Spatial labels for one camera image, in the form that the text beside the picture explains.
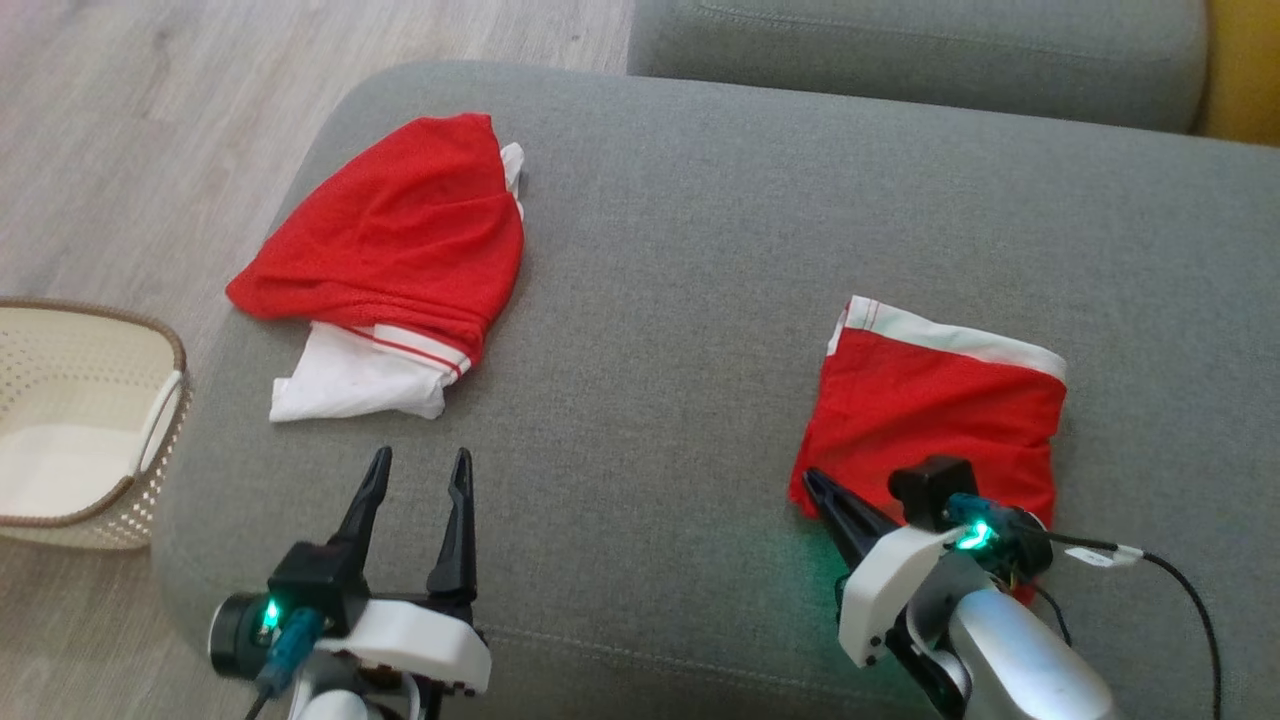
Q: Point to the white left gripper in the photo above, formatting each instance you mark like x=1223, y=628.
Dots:
x=420, y=640

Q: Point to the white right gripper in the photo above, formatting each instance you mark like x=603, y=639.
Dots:
x=885, y=585

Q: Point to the red jersey with black print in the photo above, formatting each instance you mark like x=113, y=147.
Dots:
x=940, y=410

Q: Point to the red garment with white sleeve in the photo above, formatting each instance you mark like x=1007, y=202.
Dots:
x=400, y=230

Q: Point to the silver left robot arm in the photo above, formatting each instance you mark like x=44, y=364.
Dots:
x=335, y=705

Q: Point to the grey fabric ottoman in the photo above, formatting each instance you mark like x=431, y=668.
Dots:
x=680, y=300

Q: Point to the cream woven laundry basket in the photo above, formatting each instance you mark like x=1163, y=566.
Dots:
x=70, y=440

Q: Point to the yellow sofa backrest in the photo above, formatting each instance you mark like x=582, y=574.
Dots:
x=1245, y=60

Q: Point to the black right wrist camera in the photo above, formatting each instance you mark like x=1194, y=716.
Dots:
x=930, y=490

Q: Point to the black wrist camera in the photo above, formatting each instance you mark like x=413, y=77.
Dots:
x=930, y=490
x=315, y=585

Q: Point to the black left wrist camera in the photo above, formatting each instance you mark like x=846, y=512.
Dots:
x=315, y=585

